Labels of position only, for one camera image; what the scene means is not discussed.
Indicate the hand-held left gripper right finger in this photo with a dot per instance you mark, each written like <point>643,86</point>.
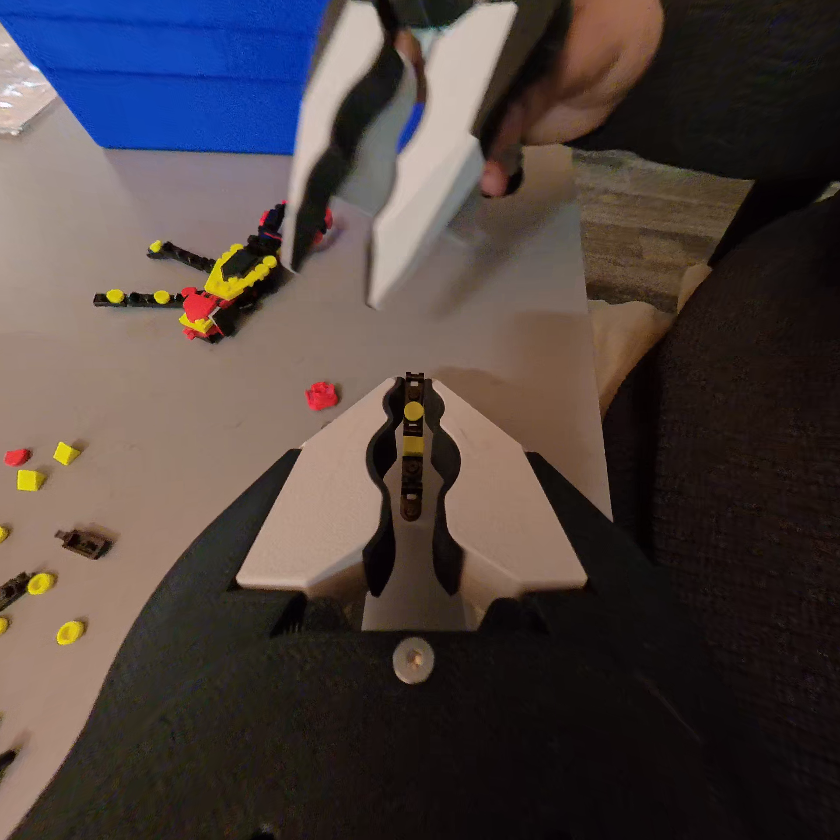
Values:
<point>512,518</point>

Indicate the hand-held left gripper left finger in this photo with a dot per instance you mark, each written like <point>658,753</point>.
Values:
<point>315,518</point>

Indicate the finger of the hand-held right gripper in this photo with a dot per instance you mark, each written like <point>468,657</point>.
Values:
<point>334,79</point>
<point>446,131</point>

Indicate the black yellow lego leg segment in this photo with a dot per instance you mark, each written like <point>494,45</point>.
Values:
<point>413,411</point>

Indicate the black yellow red lego model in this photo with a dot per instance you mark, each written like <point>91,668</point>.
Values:
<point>226,282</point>

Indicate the red round lego piece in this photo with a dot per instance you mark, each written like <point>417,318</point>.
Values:
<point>321,396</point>

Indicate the small yellow slope lego piece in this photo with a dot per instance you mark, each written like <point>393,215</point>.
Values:
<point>30,480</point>
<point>65,453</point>

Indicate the pile of loose lego pieces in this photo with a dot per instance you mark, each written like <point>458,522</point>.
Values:
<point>40,583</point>

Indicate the tiny red lego piece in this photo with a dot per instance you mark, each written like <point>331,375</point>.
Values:
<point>18,457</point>

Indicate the person's right hand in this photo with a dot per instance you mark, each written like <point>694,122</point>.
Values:
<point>604,65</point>

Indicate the blue plastic bin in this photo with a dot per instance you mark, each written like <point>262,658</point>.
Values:
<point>164,79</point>

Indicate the person's black knit clothing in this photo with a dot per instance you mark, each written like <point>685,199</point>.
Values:
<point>735,525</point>

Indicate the clear plastic bag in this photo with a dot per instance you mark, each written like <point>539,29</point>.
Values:
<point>19,92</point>

